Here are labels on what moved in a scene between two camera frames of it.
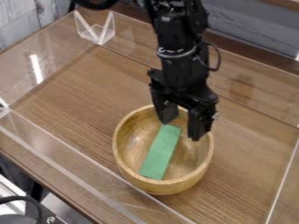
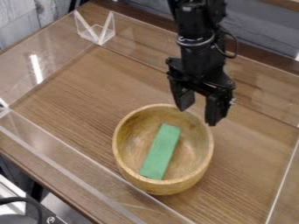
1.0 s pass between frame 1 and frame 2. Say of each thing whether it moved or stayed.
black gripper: moved
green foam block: stayed
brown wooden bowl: stayed
